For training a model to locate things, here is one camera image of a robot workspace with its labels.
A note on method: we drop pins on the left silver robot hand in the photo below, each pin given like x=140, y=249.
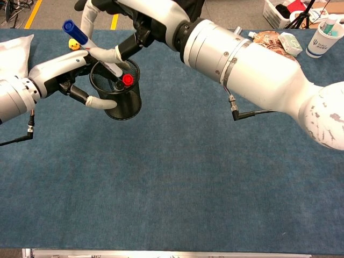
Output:
x=59, y=67

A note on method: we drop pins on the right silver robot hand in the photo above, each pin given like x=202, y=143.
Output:
x=161, y=16

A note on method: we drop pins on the blue-capped whiteboard marker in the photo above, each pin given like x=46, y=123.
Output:
x=78, y=35

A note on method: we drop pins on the black-capped whiteboard marker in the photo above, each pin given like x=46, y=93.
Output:
x=119, y=85

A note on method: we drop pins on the red-capped whiteboard marker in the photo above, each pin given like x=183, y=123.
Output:
x=128, y=80

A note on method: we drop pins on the black cylindrical pen cup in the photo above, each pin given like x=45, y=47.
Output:
x=126, y=107

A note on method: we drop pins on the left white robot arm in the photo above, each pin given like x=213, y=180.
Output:
x=13, y=99

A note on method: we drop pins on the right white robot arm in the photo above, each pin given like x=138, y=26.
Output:
x=255, y=72

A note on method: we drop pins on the yellow rubber duck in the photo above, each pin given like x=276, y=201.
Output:
x=73, y=45

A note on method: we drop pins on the person in dark clothes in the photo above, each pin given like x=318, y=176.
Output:
x=196, y=8

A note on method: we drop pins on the white pillow bag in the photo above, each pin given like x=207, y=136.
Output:
x=10, y=59

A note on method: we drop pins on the brown spouted snack pouch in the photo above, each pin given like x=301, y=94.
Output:
x=268, y=40

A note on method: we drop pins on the white plastic basket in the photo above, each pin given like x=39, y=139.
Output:
x=271, y=13

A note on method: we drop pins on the green white tissue pack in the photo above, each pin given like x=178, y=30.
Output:
x=291, y=44

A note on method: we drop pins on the red cloth item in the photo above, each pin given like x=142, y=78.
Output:
x=294, y=4

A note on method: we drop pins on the black tripod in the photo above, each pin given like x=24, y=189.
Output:
x=299, y=17

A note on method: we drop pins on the white paper cup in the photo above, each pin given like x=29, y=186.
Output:
x=322, y=44

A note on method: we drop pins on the blue felt table cloth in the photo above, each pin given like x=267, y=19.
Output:
x=172, y=188

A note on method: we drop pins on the white green bottle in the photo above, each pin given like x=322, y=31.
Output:
x=329, y=22

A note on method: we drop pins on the aluminium table edge rail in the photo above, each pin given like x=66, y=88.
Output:
x=161, y=253

